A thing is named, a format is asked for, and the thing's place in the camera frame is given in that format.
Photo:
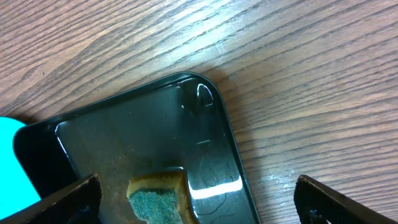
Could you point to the green yellow sponge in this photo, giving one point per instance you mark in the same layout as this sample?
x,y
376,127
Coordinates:
x,y
161,197

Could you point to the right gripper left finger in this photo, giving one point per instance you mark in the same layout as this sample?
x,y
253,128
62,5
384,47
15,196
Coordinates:
x,y
78,202

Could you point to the black tray with water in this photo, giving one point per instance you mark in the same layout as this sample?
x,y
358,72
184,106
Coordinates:
x,y
176,122

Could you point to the teal plastic tray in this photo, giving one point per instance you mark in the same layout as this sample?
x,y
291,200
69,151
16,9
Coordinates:
x,y
17,191

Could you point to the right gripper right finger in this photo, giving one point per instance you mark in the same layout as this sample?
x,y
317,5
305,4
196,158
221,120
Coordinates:
x,y
317,203

